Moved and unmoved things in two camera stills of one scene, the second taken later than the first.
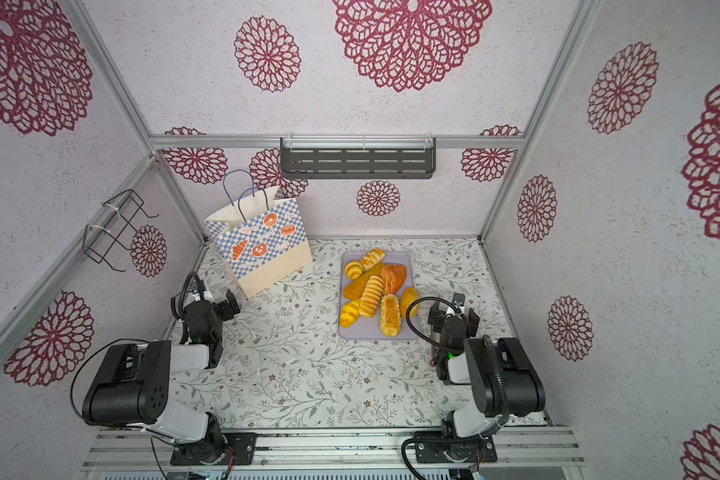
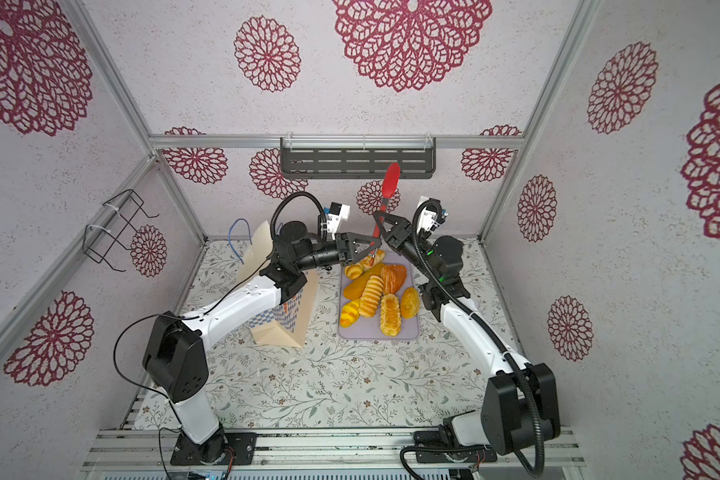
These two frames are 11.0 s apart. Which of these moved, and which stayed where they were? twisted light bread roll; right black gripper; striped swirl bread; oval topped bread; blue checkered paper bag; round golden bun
Moved: right black gripper; blue checkered paper bag
Stayed: twisted light bread roll; striped swirl bread; round golden bun; oval topped bread
